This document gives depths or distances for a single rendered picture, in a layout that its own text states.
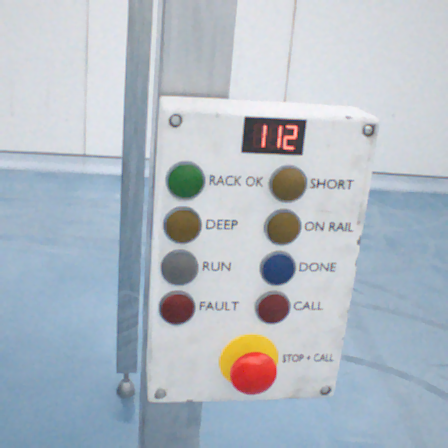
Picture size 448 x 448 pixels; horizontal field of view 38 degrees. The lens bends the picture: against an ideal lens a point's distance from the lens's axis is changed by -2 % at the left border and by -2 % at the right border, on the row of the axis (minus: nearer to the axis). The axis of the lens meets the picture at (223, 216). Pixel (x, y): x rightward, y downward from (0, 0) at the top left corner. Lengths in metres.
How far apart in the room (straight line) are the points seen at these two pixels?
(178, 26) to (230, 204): 0.15
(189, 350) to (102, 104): 3.47
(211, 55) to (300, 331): 0.24
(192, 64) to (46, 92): 3.49
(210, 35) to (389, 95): 3.65
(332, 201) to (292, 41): 3.46
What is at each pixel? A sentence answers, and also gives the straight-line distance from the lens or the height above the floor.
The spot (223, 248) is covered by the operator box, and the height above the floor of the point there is 0.99.
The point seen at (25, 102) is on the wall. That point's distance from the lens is 4.05.
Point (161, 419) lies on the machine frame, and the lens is 0.68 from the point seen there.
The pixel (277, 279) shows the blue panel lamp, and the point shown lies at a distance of 0.54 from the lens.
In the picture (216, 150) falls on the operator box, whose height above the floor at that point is 1.07.
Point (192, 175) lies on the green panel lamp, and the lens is 0.49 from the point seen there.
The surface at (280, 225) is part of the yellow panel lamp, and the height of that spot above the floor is 1.01.
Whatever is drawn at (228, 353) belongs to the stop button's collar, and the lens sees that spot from 0.57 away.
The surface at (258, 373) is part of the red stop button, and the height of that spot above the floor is 0.89.
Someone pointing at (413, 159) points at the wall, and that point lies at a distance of 4.33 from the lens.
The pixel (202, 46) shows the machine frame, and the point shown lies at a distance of 0.54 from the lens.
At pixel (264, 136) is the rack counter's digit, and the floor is 1.08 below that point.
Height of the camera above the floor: 1.20
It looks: 20 degrees down
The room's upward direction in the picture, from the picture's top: 5 degrees clockwise
